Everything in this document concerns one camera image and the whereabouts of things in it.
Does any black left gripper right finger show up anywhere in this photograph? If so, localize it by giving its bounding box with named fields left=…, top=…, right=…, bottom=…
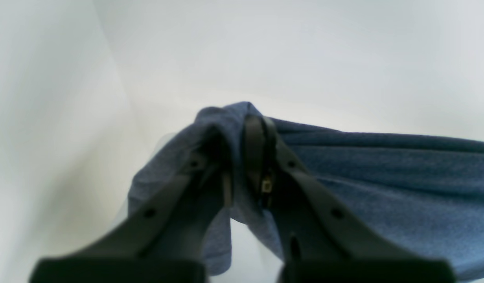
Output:
left=243, top=115, right=457, bottom=283

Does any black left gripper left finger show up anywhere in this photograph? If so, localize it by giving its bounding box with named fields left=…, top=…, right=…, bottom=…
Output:
left=30, top=130, right=232, bottom=283

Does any dark blue T-shirt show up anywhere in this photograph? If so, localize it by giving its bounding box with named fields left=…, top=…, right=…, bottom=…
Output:
left=127, top=102, right=484, bottom=283

